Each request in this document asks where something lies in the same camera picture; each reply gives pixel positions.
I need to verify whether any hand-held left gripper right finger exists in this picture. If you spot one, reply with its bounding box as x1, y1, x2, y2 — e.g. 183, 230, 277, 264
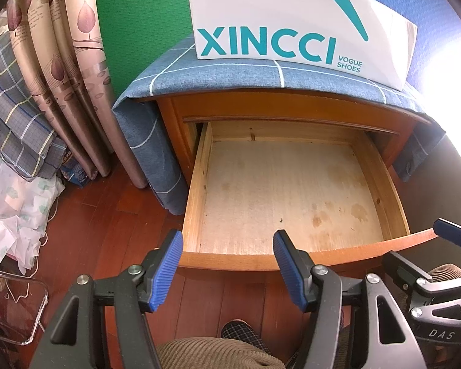
273, 230, 427, 369

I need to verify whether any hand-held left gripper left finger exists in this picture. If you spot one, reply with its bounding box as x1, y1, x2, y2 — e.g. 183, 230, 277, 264
34, 228, 184, 369

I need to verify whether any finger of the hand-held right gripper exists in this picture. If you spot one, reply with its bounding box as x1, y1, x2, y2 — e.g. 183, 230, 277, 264
382, 251, 433, 304
433, 218, 461, 248

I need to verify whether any wooden drawer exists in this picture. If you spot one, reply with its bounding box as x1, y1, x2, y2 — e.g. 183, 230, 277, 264
179, 120, 444, 272

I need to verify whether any white shoe box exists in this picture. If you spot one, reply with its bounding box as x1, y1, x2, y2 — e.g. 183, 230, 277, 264
187, 0, 419, 91

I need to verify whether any person's right leg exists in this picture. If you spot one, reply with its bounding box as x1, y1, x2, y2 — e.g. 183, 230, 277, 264
428, 263, 461, 282

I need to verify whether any person's left plaid slipper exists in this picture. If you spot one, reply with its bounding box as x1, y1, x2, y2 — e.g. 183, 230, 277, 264
220, 318, 273, 354

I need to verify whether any clear plastic stool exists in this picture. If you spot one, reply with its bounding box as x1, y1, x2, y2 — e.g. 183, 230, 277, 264
0, 269, 50, 347

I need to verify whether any blue packet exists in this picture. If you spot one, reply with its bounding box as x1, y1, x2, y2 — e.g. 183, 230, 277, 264
59, 154, 91, 187

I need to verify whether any wooden nightstand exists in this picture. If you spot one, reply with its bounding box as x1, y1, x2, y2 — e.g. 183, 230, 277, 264
156, 86, 433, 185

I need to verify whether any white floral sheet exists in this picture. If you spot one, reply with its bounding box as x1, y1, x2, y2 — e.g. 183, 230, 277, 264
0, 154, 66, 277

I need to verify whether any blue checked cloth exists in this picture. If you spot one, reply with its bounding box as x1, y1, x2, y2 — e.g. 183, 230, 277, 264
111, 34, 446, 216

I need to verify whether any grey plaid bedding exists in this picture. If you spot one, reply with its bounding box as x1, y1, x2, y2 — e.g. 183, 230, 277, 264
0, 29, 68, 181

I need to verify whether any beige leaf print curtain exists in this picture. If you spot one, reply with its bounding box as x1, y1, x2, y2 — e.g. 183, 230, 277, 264
6, 0, 150, 190

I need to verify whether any green foam mat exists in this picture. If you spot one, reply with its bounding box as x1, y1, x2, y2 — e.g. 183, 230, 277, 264
94, 0, 262, 101

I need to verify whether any white cord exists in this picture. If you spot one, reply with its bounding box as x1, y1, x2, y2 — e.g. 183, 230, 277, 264
4, 192, 62, 304

